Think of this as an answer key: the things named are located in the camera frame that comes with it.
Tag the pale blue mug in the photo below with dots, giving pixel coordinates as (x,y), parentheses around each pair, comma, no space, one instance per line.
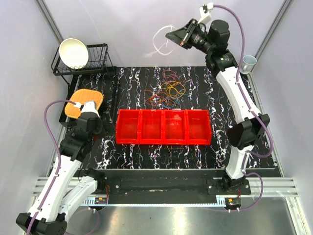
(248,62)

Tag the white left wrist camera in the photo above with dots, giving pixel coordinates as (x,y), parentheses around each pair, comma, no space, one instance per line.
(87,107)

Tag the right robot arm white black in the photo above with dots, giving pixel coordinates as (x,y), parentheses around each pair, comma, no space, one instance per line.
(250,122)

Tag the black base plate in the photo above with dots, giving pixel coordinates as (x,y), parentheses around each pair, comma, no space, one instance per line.
(170,187)

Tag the orange woven pad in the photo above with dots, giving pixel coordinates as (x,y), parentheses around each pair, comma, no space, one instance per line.
(82,96)

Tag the white bowl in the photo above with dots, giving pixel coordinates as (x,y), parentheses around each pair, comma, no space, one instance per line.
(74,53)

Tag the black marbled mat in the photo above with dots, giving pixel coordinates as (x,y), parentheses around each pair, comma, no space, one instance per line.
(134,86)

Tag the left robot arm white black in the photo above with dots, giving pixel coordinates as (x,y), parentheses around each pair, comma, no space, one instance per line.
(54,207)

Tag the black wire dish rack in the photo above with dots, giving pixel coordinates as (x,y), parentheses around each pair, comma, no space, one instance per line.
(99,61)

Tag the aluminium frame rail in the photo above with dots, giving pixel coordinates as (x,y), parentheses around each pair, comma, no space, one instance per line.
(272,186)

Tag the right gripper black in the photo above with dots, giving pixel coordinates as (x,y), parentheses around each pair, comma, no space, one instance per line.
(183,35)

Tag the black tray under pad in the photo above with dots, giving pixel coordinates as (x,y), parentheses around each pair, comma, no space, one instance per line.
(72,88)

